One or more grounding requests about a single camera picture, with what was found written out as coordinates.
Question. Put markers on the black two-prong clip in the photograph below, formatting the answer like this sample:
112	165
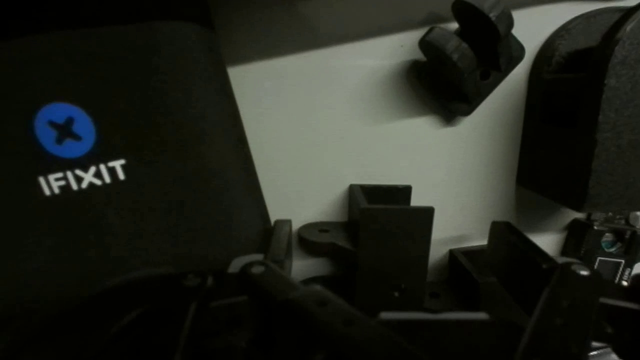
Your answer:
473	61

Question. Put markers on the small black open bracket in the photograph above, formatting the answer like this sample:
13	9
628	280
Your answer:
466	280

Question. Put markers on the black rectangular bracket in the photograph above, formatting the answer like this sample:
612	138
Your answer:
390	253

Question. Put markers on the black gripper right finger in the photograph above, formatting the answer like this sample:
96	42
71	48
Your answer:
523	267

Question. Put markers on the black iFixit pouch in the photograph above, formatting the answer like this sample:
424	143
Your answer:
133	221

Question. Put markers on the small circuit board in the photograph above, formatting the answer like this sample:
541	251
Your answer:
610	257

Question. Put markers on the black metal drawer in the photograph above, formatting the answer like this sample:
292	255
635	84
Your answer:
333	133

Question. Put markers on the black round foam pad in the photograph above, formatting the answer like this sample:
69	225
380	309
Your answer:
587	113

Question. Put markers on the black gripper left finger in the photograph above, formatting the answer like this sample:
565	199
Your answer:
281	244

